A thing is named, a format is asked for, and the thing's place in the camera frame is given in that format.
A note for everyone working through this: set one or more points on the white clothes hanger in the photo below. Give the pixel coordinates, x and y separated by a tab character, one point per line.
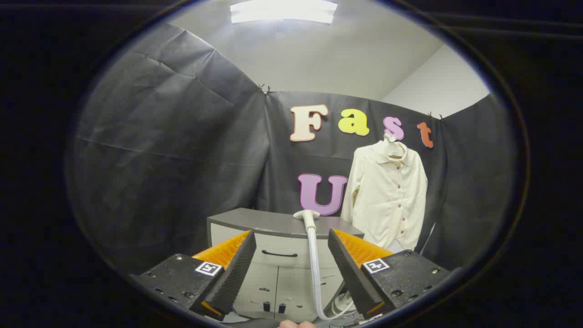
395	146

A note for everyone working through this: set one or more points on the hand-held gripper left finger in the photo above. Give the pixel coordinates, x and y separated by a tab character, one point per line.
237	269

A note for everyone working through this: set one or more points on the ceiling light panel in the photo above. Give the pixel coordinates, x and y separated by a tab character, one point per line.
282	11

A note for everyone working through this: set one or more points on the thin metal stand pole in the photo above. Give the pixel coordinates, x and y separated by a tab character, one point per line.
427	239

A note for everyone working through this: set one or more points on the white garment steamer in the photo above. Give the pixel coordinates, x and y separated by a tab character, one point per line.
312	255

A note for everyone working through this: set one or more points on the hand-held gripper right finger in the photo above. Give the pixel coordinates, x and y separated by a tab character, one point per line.
348	269

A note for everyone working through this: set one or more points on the cream button-up shirt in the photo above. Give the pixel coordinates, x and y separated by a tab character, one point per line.
385	200

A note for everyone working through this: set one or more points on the white hanging cloth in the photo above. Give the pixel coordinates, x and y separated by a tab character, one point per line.
395	246

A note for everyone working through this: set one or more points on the black backdrop cloth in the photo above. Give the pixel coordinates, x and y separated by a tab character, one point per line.
173	150

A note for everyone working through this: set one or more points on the grey-topped white cabinet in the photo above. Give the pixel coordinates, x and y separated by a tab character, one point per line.
273	223

